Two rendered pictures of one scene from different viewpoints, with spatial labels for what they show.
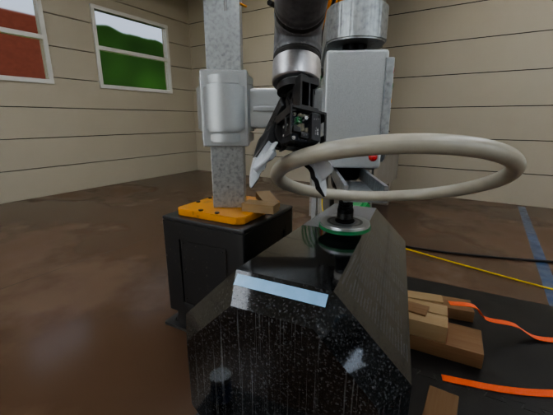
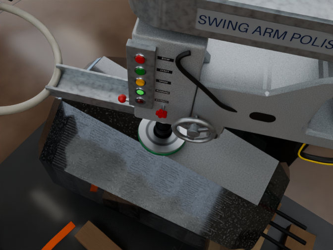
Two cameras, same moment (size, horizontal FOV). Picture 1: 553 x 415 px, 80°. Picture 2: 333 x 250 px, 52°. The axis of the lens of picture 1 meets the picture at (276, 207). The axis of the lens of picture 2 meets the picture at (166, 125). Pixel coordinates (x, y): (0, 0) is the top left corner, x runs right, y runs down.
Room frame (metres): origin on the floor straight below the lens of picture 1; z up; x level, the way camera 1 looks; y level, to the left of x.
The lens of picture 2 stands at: (1.36, -1.04, 2.19)
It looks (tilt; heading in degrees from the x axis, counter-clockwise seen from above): 60 degrees down; 90
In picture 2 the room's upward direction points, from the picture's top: 7 degrees clockwise
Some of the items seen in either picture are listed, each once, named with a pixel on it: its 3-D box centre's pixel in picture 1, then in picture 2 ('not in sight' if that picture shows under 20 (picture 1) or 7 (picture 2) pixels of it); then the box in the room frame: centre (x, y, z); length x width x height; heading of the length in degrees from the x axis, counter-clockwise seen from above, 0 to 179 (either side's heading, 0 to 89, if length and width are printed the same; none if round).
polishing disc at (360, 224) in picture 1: (344, 222); (162, 131); (1.35, -0.29, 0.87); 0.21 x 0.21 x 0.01
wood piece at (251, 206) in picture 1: (260, 207); not in sight; (1.86, 0.09, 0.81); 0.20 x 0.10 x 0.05; 70
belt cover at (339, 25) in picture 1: (345, 51); (315, 15); (1.70, -0.33, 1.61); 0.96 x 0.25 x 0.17; 174
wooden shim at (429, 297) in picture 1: (422, 296); not in sight; (2.06, -1.03, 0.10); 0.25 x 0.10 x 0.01; 71
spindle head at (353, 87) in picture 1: (348, 115); (194, 70); (1.43, -0.30, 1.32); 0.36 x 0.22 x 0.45; 174
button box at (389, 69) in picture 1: (384, 100); (141, 78); (1.27, -0.40, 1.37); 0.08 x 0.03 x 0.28; 174
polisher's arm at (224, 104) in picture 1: (260, 109); not in sight; (2.02, 0.09, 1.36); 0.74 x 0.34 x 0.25; 89
